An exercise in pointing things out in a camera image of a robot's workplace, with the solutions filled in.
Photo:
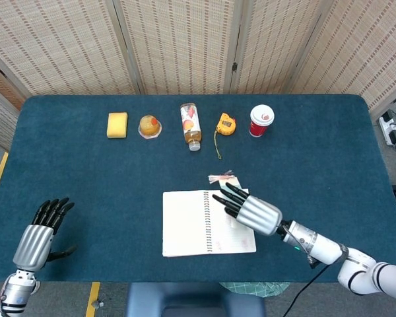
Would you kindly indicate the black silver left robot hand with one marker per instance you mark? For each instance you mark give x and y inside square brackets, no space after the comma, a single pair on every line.
[33,246]

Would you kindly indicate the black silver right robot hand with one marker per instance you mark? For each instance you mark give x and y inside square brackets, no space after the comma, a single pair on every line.
[259,214]

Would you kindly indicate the blue white tasselled bookmark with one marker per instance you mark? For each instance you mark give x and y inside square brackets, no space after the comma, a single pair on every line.
[234,181]

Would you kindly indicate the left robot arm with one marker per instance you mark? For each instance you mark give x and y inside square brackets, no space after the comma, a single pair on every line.
[14,292]

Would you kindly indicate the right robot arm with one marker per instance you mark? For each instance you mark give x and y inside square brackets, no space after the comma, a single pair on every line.
[323,246]

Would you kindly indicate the blue padded robot base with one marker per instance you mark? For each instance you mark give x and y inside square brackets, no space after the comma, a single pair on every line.
[194,297]

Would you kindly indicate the open spiral notebook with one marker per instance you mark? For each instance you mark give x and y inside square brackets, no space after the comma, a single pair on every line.
[184,224]

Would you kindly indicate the green checked cloth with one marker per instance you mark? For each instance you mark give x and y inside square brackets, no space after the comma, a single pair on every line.
[254,288]

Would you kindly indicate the blue table cloth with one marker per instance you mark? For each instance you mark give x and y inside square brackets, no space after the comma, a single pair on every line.
[85,181]

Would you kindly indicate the small grey floor fitting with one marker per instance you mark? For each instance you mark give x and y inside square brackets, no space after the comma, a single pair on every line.
[97,303]

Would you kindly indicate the red paper cup white lid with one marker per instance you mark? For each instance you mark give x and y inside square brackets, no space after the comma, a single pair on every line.
[260,123]

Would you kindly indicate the yellow tape measure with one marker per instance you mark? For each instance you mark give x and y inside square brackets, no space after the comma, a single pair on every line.
[226,124]

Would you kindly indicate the peach drink plastic bottle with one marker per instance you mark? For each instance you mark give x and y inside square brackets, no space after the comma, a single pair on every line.
[190,123]

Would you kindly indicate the woven folding screen panel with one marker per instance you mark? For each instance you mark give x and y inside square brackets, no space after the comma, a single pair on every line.
[178,43]
[0,122]
[52,43]
[366,43]
[277,43]

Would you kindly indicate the wrapped yellow pastry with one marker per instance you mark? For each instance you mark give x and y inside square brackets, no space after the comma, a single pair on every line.
[149,127]

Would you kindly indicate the yellow sponge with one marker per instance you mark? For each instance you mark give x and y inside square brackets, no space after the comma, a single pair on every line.
[117,125]

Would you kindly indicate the black screen hinge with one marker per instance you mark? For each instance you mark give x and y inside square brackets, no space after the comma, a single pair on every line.
[234,67]

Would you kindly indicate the white power strip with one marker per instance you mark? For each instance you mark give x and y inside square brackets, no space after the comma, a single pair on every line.
[388,128]

